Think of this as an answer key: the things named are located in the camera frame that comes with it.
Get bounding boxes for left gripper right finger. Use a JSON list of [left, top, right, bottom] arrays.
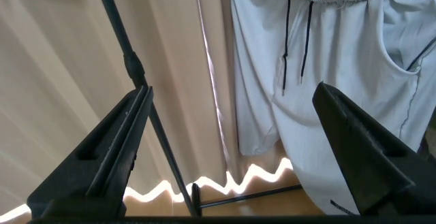
[[311, 82, 436, 217]]

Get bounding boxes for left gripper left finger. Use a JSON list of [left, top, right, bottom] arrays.
[[27, 84, 155, 218]]

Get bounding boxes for pale grey shorts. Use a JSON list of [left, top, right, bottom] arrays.
[[230, 0, 436, 215]]

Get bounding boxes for black clothes rack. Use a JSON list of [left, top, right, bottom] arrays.
[[92, 0, 303, 217]]

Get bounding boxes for beige curtain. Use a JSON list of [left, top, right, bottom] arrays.
[[0, 0, 297, 218]]

